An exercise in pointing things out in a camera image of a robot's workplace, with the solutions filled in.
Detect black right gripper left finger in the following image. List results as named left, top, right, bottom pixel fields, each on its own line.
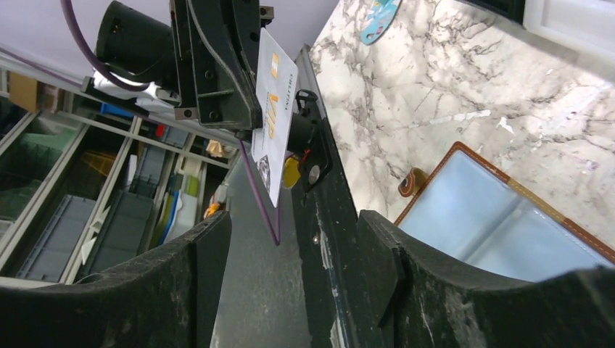
left=1, top=212, right=232, bottom=347

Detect white middle tray box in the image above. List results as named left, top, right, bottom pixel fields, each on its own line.
left=522, top=0, right=614, bottom=63

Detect black left tray box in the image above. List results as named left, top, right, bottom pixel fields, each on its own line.
left=467, top=0, right=525, bottom=25

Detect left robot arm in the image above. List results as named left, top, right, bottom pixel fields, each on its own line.
left=94, top=1, right=273, bottom=131

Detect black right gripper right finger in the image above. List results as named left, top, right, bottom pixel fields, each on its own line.
left=358, top=210, right=614, bottom=347

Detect blue correction tape blister pack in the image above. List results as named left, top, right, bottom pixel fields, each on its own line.
left=360, top=0, right=402, bottom=46

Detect brown leather card holder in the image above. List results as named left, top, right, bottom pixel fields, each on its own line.
left=395, top=141, right=614, bottom=282

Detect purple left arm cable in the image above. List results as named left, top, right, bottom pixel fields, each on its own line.
left=59, top=0, right=282, bottom=247

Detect storage shelves in background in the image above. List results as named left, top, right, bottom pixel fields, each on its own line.
left=1, top=69, right=238, bottom=289

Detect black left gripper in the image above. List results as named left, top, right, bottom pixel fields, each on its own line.
left=170, top=0, right=274, bottom=131

